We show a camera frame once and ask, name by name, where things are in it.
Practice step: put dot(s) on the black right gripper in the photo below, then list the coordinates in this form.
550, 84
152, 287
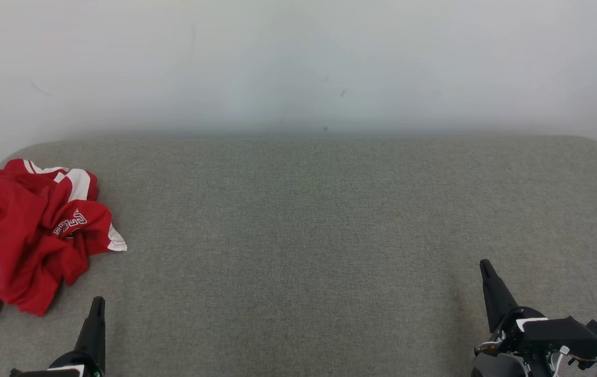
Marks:
507, 335

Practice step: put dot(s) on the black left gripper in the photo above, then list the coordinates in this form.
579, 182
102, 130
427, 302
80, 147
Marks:
86, 362

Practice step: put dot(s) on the red basketball jersey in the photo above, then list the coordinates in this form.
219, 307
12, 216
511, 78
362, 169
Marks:
21, 262

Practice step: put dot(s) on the grey fabric sofa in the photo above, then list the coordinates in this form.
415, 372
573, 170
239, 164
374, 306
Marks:
329, 251

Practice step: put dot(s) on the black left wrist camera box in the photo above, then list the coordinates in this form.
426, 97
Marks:
42, 374

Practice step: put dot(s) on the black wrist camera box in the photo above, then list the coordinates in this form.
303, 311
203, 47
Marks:
42, 374
565, 335

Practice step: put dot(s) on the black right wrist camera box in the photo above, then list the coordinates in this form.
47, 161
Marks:
565, 335

